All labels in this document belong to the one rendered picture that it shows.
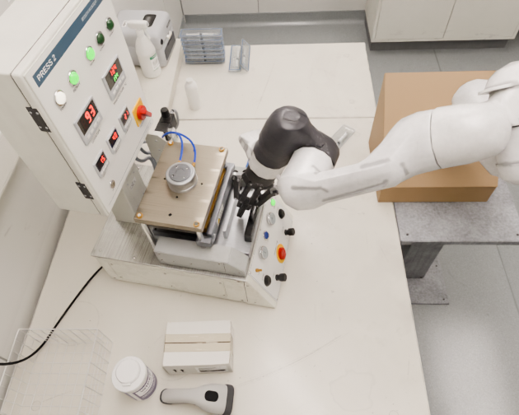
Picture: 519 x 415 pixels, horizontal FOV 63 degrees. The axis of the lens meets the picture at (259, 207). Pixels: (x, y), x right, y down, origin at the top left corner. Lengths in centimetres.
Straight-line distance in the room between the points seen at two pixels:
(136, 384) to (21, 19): 84
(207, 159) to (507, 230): 101
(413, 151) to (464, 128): 9
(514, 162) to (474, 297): 154
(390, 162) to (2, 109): 70
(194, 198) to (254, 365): 50
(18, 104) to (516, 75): 85
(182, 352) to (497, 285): 167
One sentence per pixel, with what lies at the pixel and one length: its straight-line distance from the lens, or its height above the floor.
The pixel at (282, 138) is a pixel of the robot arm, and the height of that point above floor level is 136.
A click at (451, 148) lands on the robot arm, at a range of 79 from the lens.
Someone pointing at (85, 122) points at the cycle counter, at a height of 140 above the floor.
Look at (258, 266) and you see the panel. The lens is 124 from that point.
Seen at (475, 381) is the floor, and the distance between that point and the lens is 221.
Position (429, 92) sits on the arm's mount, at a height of 104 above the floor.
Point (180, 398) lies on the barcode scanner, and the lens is 123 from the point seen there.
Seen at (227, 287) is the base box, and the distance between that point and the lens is 126.
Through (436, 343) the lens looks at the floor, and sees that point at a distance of 220.
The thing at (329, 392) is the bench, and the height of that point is 75.
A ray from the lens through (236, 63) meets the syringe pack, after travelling 205.
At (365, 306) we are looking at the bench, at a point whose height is 75.
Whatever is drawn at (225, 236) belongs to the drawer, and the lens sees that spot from 119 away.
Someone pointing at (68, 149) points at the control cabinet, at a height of 139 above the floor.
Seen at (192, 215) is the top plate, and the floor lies 111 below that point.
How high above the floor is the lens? 200
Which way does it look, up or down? 56 degrees down
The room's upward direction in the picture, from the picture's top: 5 degrees counter-clockwise
